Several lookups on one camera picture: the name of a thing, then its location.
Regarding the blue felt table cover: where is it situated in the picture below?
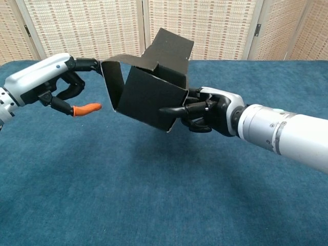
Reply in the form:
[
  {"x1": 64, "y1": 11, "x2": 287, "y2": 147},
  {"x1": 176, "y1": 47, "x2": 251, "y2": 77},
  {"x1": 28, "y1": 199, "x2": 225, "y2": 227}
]
[{"x1": 0, "y1": 59, "x2": 328, "y2": 246}]

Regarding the woven folding screen panel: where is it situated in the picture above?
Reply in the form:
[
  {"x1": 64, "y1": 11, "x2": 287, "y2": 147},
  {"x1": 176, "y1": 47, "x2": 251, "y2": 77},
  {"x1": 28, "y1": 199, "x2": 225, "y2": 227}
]
[
  {"x1": 0, "y1": 0, "x2": 42, "y2": 66},
  {"x1": 288, "y1": 0, "x2": 328, "y2": 62},
  {"x1": 247, "y1": 0, "x2": 312, "y2": 62},
  {"x1": 15, "y1": 0, "x2": 147, "y2": 62},
  {"x1": 142, "y1": 0, "x2": 262, "y2": 62}
]

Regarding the black cardboard box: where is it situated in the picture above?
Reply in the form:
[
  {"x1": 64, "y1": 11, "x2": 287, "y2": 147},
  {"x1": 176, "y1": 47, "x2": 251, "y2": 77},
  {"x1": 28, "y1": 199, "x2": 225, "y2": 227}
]
[{"x1": 100, "y1": 27, "x2": 193, "y2": 134}]

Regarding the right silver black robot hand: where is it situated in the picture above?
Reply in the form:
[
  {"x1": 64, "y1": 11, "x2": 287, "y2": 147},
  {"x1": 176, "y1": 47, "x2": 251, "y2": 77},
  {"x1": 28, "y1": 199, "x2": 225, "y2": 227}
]
[{"x1": 158, "y1": 86, "x2": 245, "y2": 138}]

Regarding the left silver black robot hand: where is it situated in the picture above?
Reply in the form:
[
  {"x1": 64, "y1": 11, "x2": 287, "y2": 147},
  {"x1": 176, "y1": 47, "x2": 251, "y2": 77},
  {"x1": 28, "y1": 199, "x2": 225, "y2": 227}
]
[{"x1": 4, "y1": 53, "x2": 103, "y2": 118}]

